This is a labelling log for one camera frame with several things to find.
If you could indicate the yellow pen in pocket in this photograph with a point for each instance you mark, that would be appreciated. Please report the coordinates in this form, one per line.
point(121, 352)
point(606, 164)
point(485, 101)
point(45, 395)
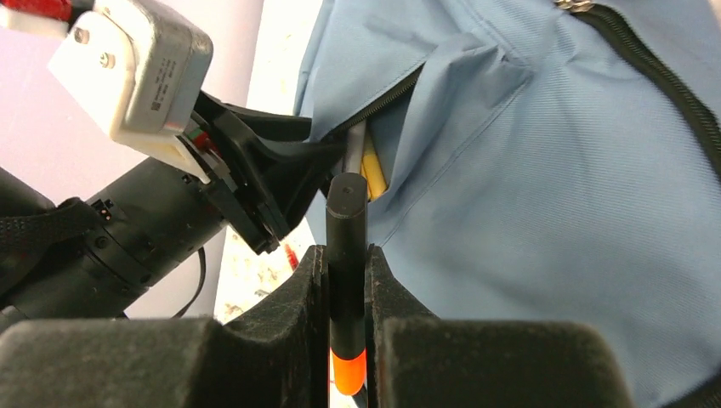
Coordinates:
point(372, 170)

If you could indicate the grey pen in pocket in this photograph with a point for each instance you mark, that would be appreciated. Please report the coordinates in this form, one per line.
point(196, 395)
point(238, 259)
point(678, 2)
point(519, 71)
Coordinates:
point(354, 148)

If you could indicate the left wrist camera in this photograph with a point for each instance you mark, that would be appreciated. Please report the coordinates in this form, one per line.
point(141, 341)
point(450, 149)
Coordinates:
point(135, 67)

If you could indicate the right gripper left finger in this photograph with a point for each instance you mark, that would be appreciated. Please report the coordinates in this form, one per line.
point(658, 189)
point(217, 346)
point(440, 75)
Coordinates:
point(273, 355)

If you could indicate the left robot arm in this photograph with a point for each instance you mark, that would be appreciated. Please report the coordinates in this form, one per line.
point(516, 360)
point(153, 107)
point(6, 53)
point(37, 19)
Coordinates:
point(91, 259)

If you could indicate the blue student backpack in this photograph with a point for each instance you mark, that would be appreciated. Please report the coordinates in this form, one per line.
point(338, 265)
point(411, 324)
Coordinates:
point(532, 173)

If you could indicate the orange black highlighter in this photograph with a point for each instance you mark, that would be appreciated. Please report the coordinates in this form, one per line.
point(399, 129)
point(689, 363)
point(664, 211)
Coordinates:
point(346, 248)

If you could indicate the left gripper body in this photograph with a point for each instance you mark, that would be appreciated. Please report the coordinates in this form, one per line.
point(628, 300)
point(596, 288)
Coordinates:
point(275, 168)

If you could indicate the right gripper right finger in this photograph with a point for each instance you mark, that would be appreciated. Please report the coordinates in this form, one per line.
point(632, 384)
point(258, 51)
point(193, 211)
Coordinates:
point(417, 359)

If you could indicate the red pen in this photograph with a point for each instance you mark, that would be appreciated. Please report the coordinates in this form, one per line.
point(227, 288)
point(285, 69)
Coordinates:
point(292, 256)

